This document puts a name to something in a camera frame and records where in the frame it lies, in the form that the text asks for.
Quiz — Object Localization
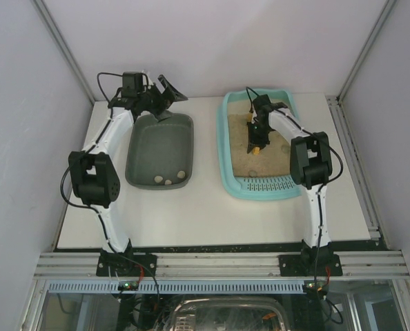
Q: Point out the grey plastic waste tray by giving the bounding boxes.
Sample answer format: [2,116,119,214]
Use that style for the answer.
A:
[125,113,194,190]

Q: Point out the teal cat litter box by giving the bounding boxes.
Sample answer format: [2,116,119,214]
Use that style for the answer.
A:
[216,90,300,201]

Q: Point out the right side aluminium rail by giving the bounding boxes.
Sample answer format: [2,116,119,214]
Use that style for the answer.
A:
[326,96,385,243]

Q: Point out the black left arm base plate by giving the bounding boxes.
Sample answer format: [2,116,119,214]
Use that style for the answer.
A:
[96,247,157,277]

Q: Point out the aluminium frame post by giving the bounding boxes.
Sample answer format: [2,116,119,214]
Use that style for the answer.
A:
[31,0,96,106]
[336,0,398,103]

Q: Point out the yellow litter scoop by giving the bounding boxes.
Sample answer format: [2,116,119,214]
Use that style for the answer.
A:
[247,113,260,155]

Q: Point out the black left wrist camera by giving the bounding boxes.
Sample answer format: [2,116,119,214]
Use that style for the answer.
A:
[121,72,145,98]

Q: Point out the right aluminium frame post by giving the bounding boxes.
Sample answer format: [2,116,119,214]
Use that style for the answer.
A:
[336,0,398,103]

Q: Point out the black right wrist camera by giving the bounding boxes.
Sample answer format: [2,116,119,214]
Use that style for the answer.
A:
[253,94,271,116]

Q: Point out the left aluminium frame post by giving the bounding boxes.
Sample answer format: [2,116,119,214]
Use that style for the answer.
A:
[31,0,96,106]

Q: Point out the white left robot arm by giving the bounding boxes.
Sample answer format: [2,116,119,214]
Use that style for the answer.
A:
[63,72,187,254]

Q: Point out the light blue slotted cable duct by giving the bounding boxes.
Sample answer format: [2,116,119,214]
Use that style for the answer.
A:
[48,280,304,294]

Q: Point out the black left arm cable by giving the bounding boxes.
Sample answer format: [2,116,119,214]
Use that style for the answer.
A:
[60,71,126,249]

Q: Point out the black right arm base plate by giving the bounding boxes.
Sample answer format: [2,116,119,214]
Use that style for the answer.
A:
[278,241,343,277]

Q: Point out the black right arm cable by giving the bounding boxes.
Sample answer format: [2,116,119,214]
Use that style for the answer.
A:
[245,86,344,280]

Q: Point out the steel wire basket below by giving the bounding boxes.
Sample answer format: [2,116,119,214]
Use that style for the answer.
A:
[166,296,291,330]

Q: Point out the aluminium mounting rail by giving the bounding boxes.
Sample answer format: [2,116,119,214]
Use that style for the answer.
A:
[34,251,410,280]

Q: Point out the beige cat litter pellets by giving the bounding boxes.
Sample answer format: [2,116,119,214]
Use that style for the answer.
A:
[227,99,290,177]

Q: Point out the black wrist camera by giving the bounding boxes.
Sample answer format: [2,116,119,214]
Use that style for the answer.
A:
[253,94,271,116]
[121,72,145,98]

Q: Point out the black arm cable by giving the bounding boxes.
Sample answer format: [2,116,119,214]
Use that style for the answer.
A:
[245,86,344,280]
[60,71,126,249]

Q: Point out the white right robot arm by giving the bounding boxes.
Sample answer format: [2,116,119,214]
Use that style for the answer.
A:
[247,99,333,249]

